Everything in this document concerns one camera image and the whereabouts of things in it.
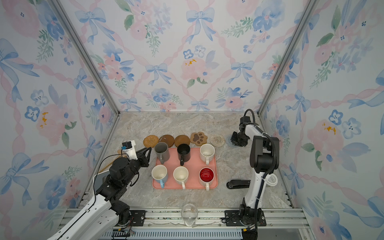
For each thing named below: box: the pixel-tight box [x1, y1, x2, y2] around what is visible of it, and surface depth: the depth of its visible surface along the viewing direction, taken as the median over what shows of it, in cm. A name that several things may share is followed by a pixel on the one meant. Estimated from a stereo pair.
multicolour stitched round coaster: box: [209, 134, 225, 147], surface depth 105 cm
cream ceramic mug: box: [173, 166, 189, 190], surface depth 81 cm
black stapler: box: [226, 179, 251, 189], surface depth 85 cm
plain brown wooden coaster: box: [174, 135, 190, 148], surface depth 106 cm
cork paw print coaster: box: [190, 131, 208, 146], surface depth 106 cm
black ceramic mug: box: [177, 143, 191, 166], surface depth 93 cm
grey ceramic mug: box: [154, 142, 170, 165], surface depth 90 cm
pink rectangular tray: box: [152, 148, 218, 189], surface depth 92 cm
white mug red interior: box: [199, 167, 215, 191], surface depth 83 cm
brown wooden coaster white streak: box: [159, 134, 175, 148], surface depth 106 cm
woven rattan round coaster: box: [143, 135, 159, 148], surface depth 105 cm
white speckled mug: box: [199, 143, 215, 166], surface depth 91 cm
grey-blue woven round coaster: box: [225, 136, 236, 148], surface depth 105 cm
